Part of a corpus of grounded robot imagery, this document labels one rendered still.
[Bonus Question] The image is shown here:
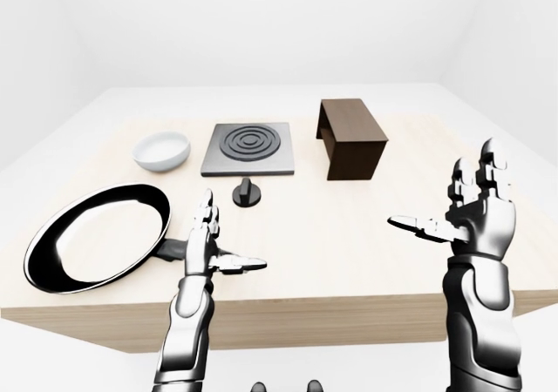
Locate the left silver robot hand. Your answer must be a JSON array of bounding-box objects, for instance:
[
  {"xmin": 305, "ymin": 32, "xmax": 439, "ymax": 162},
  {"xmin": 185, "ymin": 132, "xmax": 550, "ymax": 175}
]
[{"xmin": 184, "ymin": 187, "xmax": 268, "ymax": 279}]

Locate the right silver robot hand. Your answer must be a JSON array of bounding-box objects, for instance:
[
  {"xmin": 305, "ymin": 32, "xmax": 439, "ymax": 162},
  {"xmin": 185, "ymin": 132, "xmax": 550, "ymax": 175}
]
[{"xmin": 387, "ymin": 138, "xmax": 517, "ymax": 261}]

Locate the round black stove knob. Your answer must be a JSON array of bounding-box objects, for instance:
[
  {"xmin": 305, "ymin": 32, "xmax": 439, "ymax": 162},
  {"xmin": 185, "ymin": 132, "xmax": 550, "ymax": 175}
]
[{"xmin": 232, "ymin": 177, "xmax": 264, "ymax": 209}]

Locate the flat dark stove plate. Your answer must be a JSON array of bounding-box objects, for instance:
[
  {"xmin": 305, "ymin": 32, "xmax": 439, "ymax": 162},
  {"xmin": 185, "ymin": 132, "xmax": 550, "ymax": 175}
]
[{"xmin": 200, "ymin": 122, "xmax": 297, "ymax": 179}]

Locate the black frying pan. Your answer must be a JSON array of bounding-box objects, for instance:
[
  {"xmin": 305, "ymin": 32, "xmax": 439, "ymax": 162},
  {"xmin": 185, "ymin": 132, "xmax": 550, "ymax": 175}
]
[{"xmin": 24, "ymin": 183, "xmax": 232, "ymax": 295}]

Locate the white bowl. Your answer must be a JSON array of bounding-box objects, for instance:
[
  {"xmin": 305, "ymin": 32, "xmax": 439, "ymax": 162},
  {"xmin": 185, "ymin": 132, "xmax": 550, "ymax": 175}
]
[{"xmin": 133, "ymin": 131, "xmax": 192, "ymax": 173}]

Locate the dark brown wooden box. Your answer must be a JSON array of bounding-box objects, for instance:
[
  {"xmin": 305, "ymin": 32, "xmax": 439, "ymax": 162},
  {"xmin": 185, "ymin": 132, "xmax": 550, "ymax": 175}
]
[{"xmin": 316, "ymin": 98, "xmax": 390, "ymax": 182}]

